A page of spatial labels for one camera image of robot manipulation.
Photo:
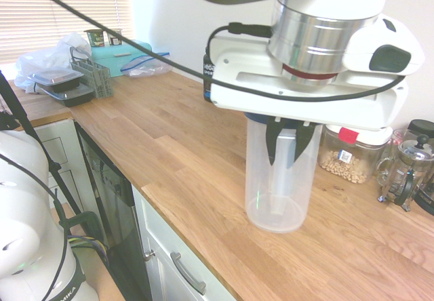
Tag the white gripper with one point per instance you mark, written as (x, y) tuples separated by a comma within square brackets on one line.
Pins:
[(244, 87)]

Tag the translucent plastic pitcher blue lid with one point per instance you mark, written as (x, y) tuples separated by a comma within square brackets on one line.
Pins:
[(281, 196)]

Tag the cereal container white red lid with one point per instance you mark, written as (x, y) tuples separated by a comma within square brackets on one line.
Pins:
[(352, 162)]

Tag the black Vega protein tub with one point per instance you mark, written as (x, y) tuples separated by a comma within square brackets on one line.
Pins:
[(207, 74)]

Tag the clear glass mug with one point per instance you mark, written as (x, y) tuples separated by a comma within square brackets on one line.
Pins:
[(390, 169)]

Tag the glass French press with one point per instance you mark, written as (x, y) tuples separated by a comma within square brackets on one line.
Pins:
[(413, 165)]

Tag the clear zip bag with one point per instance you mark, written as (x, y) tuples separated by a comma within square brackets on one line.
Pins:
[(146, 67)]

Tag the white cabinet drawer front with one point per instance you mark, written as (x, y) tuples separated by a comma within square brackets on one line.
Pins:
[(162, 246)]

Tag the metal cabinet knob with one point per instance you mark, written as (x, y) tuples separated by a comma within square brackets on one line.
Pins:
[(149, 255)]

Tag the black dishwasher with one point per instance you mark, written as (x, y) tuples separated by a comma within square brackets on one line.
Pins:
[(112, 213)]

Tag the teal bread box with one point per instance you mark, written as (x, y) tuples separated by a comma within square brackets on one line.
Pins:
[(112, 62)]

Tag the grey cutlery basket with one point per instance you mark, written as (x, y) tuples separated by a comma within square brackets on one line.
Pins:
[(98, 80)]

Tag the dark brown paper cup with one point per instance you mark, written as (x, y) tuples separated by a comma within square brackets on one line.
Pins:
[(115, 37)]

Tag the dark green clamp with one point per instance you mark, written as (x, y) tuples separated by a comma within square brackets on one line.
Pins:
[(88, 223)]

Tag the green paper cup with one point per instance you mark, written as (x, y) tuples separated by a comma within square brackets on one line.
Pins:
[(94, 38)]

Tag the black meal container clear lid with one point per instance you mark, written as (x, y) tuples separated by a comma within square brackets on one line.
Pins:
[(57, 80), (73, 97)]

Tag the white panelled cabinet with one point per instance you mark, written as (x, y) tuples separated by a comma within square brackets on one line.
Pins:
[(64, 145)]

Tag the white plastic bag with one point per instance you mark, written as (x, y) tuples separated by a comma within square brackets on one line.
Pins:
[(64, 48)]

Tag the beige window blinds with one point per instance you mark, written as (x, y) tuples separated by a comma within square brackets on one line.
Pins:
[(51, 9)]

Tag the black camera stand pole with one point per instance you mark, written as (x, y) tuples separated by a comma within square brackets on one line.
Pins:
[(23, 118)]

